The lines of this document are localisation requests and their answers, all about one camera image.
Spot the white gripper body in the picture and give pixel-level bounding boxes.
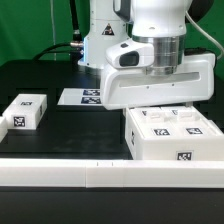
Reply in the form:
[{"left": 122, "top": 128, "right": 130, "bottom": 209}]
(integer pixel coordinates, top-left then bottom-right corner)
[{"left": 100, "top": 53, "right": 215, "bottom": 110}]

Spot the white cabinet door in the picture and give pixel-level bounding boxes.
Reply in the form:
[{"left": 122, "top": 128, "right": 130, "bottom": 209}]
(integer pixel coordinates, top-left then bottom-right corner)
[
  {"left": 167, "top": 106, "right": 224, "bottom": 137},
  {"left": 131, "top": 108, "right": 177, "bottom": 139}
]

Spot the white cabinet body box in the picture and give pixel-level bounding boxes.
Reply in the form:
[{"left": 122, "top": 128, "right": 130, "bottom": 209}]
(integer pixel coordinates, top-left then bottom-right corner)
[{"left": 125, "top": 107, "right": 224, "bottom": 161}]

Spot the white cabinet top block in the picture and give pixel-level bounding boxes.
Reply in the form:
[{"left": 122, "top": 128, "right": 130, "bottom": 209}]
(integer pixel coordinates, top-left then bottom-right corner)
[{"left": 3, "top": 94, "right": 47, "bottom": 130}]

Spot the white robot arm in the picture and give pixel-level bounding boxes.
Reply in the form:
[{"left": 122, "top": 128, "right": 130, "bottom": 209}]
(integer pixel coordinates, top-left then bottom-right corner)
[{"left": 79, "top": 0, "right": 217, "bottom": 109}]

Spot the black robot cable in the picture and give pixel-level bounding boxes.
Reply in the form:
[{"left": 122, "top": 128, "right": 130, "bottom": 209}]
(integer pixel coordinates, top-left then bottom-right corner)
[{"left": 32, "top": 0, "right": 85, "bottom": 62}]

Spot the white marker base plate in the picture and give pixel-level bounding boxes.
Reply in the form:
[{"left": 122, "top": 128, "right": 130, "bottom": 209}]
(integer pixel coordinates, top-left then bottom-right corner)
[{"left": 58, "top": 88, "right": 102, "bottom": 106}]

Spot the thin white hanging cable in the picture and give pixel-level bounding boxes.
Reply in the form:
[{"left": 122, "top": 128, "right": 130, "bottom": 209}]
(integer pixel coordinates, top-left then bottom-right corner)
[{"left": 49, "top": 0, "right": 56, "bottom": 61}]

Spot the white front fence rail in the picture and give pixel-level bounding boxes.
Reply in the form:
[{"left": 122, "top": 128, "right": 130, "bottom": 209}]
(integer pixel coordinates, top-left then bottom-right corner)
[{"left": 0, "top": 158, "right": 224, "bottom": 188}]

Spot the white fence rail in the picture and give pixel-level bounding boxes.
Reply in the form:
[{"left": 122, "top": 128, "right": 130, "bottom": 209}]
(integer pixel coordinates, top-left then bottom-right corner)
[
  {"left": 0, "top": 116, "right": 8, "bottom": 143},
  {"left": 0, "top": 158, "right": 224, "bottom": 188}
]

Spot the white left fence rail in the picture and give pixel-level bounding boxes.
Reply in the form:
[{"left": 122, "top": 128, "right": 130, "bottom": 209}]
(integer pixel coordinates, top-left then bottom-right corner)
[{"left": 0, "top": 116, "right": 8, "bottom": 143}]

